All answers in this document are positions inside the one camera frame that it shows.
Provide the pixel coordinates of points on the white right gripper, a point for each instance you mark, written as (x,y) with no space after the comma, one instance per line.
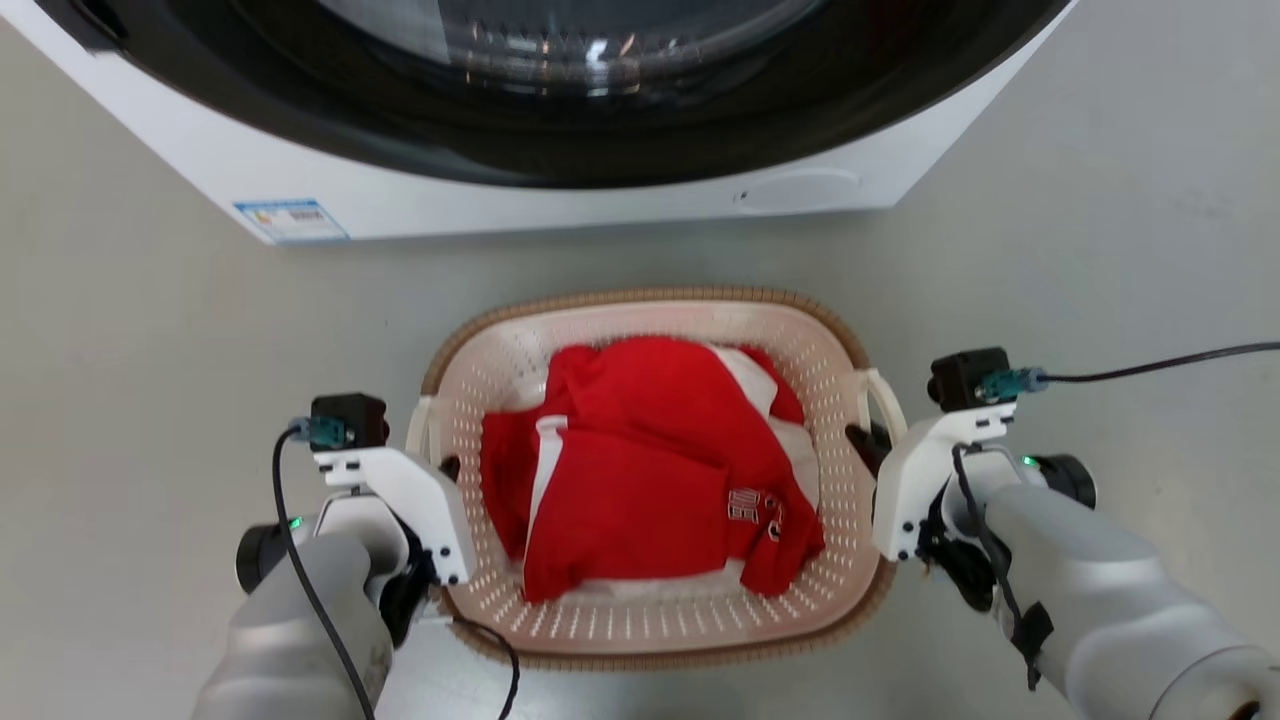
(905,490)

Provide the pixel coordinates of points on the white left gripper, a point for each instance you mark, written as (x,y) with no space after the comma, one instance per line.
(420,510)

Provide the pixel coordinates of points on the beige perforated plastic laundry basket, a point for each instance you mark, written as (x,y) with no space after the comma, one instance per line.
(640,630)

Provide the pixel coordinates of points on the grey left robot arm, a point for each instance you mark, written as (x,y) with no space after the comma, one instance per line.
(290,650)

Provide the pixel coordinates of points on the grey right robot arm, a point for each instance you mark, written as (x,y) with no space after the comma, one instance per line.
(1110,590)

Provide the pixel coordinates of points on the red garment with white trim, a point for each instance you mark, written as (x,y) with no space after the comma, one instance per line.
(640,480)

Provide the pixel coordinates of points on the white front-load washing machine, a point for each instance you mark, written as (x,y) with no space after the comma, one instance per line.
(500,212)

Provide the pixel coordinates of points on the round white filter cover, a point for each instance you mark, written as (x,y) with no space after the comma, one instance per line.
(800,190)

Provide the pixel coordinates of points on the blue energy label sticker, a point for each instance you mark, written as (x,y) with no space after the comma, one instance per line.
(292,221)

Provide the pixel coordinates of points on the dark round washing machine door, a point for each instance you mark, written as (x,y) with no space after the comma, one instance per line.
(300,130)

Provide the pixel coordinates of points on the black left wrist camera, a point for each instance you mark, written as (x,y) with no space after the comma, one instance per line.
(355,418)

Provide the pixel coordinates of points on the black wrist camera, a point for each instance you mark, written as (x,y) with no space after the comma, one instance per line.
(962,378)
(355,418)

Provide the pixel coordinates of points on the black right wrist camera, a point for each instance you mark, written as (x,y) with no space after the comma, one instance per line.
(962,378)

